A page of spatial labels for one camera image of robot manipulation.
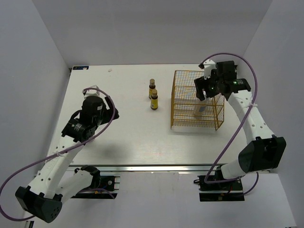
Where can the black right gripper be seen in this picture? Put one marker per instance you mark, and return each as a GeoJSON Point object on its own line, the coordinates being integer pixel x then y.
{"type": "Point", "coordinates": [201, 83]}

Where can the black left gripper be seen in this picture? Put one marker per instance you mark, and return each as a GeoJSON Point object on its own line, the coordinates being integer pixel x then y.
{"type": "Point", "coordinates": [109, 112]}

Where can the white granule jar silver lid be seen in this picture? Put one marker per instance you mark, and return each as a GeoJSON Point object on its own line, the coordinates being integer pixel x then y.
{"type": "Point", "coordinates": [199, 108]}

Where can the small yellow-label bottle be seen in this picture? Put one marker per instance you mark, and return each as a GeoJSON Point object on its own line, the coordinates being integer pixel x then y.
{"type": "Point", "coordinates": [152, 86]}
{"type": "Point", "coordinates": [154, 100]}

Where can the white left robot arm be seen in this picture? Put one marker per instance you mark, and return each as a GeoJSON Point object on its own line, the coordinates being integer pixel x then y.
{"type": "Point", "coordinates": [46, 193]}

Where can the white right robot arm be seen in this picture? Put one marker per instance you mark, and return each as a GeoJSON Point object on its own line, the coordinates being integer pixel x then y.
{"type": "Point", "coordinates": [264, 149]}

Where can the blue left corner sticker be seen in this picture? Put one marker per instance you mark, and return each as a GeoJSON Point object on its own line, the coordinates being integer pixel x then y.
{"type": "Point", "coordinates": [80, 68]}

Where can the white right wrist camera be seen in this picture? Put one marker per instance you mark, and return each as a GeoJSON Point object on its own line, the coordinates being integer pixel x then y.
{"type": "Point", "coordinates": [207, 66]}

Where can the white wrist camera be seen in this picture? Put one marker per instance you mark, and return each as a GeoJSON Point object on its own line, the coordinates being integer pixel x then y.
{"type": "Point", "coordinates": [207, 66]}
{"type": "Point", "coordinates": [91, 92]}

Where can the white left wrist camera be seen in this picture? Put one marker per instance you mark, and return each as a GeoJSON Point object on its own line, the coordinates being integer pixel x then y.
{"type": "Point", "coordinates": [91, 92]}

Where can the yellow wire rack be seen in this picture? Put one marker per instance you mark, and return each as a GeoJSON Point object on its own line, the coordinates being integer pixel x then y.
{"type": "Point", "coordinates": [183, 96]}

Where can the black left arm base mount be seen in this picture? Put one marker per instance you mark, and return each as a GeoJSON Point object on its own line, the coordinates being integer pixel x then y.
{"type": "Point", "coordinates": [101, 187]}

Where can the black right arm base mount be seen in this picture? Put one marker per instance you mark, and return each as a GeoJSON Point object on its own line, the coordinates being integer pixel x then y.
{"type": "Point", "coordinates": [219, 192]}

